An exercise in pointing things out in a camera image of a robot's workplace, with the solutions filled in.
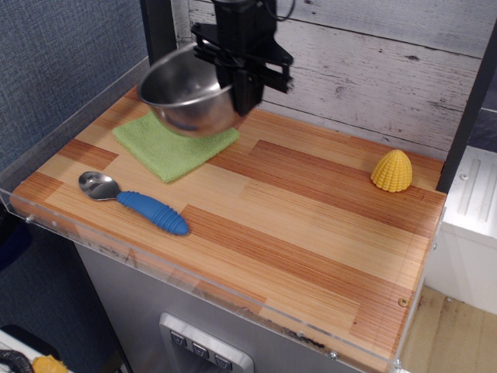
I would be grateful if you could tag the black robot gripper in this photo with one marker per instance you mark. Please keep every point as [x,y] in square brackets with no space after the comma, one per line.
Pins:
[242,47]

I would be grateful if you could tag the stainless steel bowl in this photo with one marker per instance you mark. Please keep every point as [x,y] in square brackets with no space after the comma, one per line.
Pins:
[183,92]

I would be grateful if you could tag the clear acrylic counter guard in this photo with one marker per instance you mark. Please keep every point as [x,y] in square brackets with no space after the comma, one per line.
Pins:
[286,228]

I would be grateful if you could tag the green microfiber cloth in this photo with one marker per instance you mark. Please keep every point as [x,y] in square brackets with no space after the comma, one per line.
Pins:
[166,154]

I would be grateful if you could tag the yellow plastic corn piece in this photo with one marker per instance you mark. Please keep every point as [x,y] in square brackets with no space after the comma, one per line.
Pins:
[393,172]

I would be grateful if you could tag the silver toy fridge cabinet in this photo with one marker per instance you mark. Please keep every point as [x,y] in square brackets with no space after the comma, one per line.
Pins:
[134,302]

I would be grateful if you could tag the grey dispenser button panel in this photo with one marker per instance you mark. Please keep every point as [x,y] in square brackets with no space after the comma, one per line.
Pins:
[211,353]

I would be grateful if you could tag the white side cabinet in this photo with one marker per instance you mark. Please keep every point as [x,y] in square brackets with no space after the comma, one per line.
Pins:
[462,264]

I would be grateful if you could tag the yellow object bottom left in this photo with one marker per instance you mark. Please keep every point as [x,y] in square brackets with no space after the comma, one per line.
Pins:
[48,364]

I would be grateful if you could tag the black vertical frame post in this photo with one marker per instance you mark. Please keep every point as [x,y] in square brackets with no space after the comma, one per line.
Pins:
[166,26]

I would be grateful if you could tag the blue handled metal spoon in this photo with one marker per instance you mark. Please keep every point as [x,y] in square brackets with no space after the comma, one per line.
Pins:
[98,186]

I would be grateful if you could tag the black right frame post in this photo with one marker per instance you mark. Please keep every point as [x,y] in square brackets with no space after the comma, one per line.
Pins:
[470,115]

